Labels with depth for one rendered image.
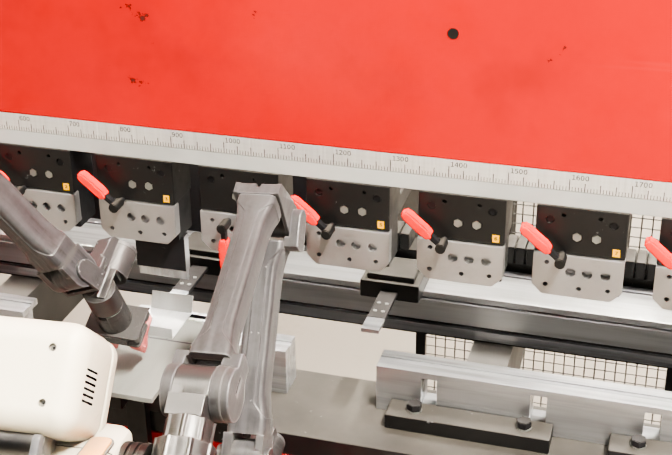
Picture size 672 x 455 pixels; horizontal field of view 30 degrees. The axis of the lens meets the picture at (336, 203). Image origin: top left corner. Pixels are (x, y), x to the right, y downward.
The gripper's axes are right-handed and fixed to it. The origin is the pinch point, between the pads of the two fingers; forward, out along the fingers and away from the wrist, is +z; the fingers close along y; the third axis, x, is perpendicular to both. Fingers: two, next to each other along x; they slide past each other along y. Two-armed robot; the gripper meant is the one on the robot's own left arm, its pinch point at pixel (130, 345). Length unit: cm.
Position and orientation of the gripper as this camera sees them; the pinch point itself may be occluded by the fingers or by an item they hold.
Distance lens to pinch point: 230.2
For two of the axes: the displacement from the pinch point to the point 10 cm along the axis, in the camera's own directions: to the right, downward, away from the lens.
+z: 1.4, 5.8, 8.1
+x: -2.4, 8.1, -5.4
